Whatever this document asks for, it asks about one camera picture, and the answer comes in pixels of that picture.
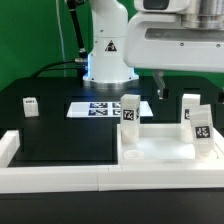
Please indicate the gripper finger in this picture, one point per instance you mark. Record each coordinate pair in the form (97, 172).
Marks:
(220, 98)

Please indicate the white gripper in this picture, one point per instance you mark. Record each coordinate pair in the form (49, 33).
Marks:
(158, 41)

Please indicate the white square table top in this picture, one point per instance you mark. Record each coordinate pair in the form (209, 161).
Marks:
(160, 143)

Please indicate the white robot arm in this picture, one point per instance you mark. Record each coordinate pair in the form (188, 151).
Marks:
(106, 65)

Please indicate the white marker sheet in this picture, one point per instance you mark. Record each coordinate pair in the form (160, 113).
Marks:
(93, 109)

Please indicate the white U-shaped obstacle fence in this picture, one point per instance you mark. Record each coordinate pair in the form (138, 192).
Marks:
(103, 177)

